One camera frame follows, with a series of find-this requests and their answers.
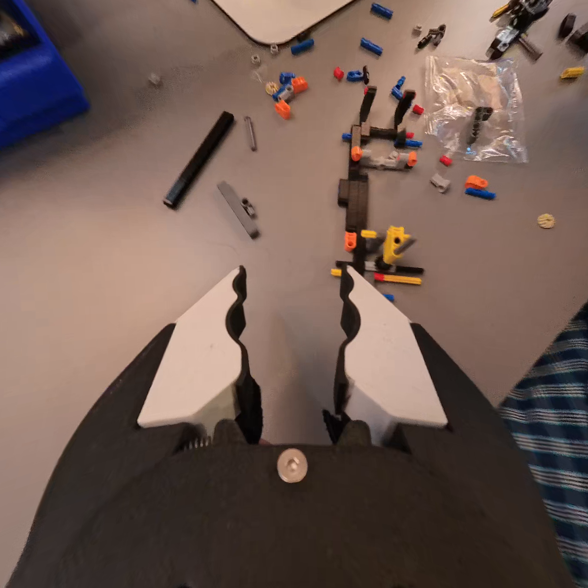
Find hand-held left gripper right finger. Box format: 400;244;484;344
322;265;449;445

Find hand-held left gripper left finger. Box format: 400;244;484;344
137;266;263;445

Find long black lego assembly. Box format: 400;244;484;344
331;85;425;304

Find white lego instruction booklet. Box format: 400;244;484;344
210;0;360;46

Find long grey lego beam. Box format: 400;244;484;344
216;181;261;240

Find long black lego beam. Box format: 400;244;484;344
163;110;235;210

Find short black lego beam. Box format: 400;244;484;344
466;106;494;146

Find scattered blue lego pins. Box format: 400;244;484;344
278;2;497;201

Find black grey lego connector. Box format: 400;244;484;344
417;25;447;49

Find small black yellow lego assembly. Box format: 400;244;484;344
486;0;554;61

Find person's plaid shirt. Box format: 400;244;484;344
498;301;588;588

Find clear plastic bag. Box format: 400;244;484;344
424;55;529;164

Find blue plastic bin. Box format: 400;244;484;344
0;0;91;150

